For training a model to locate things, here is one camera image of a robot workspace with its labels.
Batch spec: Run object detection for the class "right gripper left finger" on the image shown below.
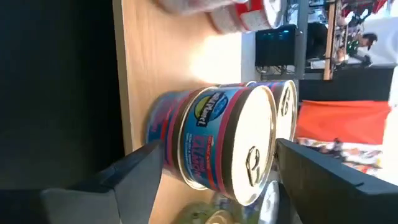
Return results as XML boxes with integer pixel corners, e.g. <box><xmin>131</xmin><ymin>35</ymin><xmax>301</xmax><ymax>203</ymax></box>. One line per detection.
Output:
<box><xmin>39</xmin><ymin>139</ymin><xmax>165</xmax><ymax>224</ymax></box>

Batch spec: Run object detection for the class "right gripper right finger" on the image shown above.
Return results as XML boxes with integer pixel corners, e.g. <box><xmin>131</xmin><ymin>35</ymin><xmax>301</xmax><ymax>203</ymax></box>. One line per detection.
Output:
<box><xmin>274</xmin><ymin>138</ymin><xmax>398</xmax><ymax>224</ymax></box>

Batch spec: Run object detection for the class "green label tuna can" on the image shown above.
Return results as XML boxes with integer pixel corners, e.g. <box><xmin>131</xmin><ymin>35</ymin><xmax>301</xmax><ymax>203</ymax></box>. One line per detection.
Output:
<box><xmin>175</xmin><ymin>200</ymin><xmax>240</xmax><ymax>224</ymax></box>
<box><xmin>239</xmin><ymin>180</ymin><xmax>282</xmax><ymax>224</ymax></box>

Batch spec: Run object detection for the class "blue label seafood can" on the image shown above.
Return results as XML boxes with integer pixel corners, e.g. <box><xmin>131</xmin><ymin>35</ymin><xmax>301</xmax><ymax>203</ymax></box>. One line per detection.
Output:
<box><xmin>177</xmin><ymin>84</ymin><xmax>277</xmax><ymax>207</ymax></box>
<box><xmin>145</xmin><ymin>88</ymin><xmax>200</xmax><ymax>190</ymax></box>
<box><xmin>217</xmin><ymin>79</ymin><xmax>299</xmax><ymax>142</ymax></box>

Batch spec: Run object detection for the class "red label seafood can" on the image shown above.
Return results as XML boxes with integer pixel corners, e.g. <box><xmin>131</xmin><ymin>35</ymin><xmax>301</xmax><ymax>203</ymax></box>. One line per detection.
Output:
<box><xmin>154</xmin><ymin>0</ymin><xmax>249</xmax><ymax>16</ymax></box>
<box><xmin>239</xmin><ymin>0</ymin><xmax>285</xmax><ymax>32</ymax></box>
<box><xmin>207</xmin><ymin>2</ymin><xmax>249</xmax><ymax>35</ymax></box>

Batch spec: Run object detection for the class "wooden shelf board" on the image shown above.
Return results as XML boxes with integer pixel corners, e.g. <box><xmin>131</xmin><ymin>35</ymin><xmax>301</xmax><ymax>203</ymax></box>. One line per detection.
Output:
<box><xmin>111</xmin><ymin>0</ymin><xmax>243</xmax><ymax>224</ymax></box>

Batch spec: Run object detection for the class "patterned colourful cloth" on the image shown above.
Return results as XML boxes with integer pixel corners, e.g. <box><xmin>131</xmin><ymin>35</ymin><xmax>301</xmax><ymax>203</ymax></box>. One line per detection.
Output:
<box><xmin>295</xmin><ymin>136</ymin><xmax>384</xmax><ymax>177</ymax></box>

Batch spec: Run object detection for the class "orange hanging cloth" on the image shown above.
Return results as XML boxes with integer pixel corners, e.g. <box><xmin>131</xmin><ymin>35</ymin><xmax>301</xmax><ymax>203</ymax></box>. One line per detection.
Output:
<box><xmin>294</xmin><ymin>99</ymin><xmax>392</xmax><ymax>146</ymax></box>

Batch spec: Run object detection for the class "black computer case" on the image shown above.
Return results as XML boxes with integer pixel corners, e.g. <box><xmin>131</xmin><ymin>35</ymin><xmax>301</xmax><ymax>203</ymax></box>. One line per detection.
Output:
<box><xmin>254</xmin><ymin>24</ymin><xmax>299</xmax><ymax>68</ymax></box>

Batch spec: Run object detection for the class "person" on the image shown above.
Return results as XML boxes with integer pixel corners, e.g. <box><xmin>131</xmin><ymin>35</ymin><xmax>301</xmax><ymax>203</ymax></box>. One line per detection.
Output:
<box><xmin>351</xmin><ymin>15</ymin><xmax>398</xmax><ymax>68</ymax></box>

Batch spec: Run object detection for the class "wooden post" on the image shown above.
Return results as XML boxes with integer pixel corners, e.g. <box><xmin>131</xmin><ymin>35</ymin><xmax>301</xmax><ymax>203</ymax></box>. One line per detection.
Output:
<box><xmin>322</xmin><ymin>0</ymin><xmax>339</xmax><ymax>81</ymax></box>

